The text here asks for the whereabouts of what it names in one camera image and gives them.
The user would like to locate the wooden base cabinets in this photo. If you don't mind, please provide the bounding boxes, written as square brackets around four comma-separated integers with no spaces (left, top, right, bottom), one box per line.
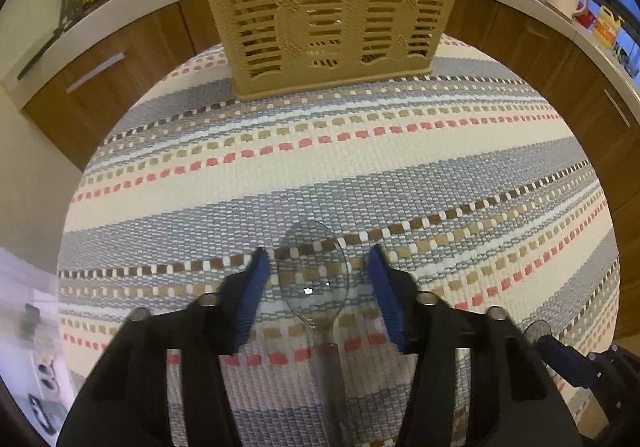
[22,0,640,339]

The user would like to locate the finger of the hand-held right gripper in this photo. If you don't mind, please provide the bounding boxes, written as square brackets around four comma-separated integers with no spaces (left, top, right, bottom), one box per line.
[537,334,601,390]

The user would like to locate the striped woven table mat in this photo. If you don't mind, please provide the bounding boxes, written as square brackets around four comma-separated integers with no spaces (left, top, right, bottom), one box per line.
[57,34,621,447]

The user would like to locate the yellow detergent bottle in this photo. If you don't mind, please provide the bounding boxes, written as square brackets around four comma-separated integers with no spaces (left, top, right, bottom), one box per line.
[593,4,626,48]

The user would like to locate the clear plastic spoon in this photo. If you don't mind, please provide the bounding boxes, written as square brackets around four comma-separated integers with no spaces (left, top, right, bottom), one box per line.
[523,320,553,341]
[276,219,351,447]

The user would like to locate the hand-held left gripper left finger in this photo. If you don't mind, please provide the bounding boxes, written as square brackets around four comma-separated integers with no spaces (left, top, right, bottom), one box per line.
[57,247,273,447]

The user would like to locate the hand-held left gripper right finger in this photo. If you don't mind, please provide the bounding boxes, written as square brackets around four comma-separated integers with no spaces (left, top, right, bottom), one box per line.
[367,243,583,447]

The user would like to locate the beige plastic utensil basket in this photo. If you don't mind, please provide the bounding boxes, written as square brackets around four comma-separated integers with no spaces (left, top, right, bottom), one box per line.
[190,0,476,102]

